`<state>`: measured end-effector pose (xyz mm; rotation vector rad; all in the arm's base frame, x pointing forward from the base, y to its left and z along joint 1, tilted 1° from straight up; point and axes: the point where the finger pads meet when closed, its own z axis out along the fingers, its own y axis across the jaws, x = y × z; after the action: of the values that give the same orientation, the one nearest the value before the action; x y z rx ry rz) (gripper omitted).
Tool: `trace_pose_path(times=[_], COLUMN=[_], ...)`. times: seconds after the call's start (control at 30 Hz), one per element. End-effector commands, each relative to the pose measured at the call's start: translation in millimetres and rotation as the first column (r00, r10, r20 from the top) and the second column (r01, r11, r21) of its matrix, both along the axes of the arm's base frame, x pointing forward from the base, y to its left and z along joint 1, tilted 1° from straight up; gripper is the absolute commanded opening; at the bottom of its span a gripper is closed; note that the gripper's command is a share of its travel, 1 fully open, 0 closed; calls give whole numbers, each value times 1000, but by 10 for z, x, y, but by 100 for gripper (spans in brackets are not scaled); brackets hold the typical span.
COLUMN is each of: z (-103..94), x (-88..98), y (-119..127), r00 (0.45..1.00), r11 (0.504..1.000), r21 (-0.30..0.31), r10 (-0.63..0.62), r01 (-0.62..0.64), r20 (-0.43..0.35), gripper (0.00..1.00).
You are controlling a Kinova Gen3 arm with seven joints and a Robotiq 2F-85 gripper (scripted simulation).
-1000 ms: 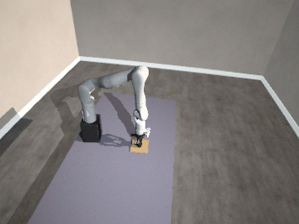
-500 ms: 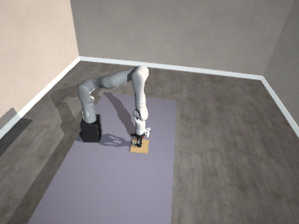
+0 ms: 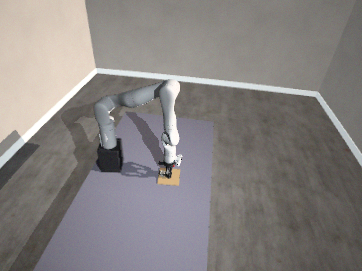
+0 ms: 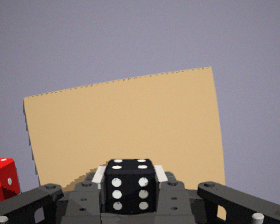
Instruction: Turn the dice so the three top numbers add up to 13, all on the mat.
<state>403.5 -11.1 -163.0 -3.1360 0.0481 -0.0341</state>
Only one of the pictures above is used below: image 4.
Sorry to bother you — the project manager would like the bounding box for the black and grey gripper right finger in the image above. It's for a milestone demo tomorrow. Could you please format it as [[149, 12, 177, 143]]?
[[153, 165, 280, 224]]

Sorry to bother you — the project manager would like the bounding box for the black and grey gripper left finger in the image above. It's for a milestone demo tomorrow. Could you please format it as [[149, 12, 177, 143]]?
[[0, 166, 107, 224]]

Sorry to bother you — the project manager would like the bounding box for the red die with white pips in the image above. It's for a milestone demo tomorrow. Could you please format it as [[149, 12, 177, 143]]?
[[0, 158, 20, 202]]

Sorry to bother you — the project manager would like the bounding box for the black die with white pips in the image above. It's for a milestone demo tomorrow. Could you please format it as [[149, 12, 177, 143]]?
[[104, 159, 155, 215]]

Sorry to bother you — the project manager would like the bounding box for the tan flat mat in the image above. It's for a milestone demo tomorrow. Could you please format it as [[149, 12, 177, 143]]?
[[23, 67, 225, 192]]

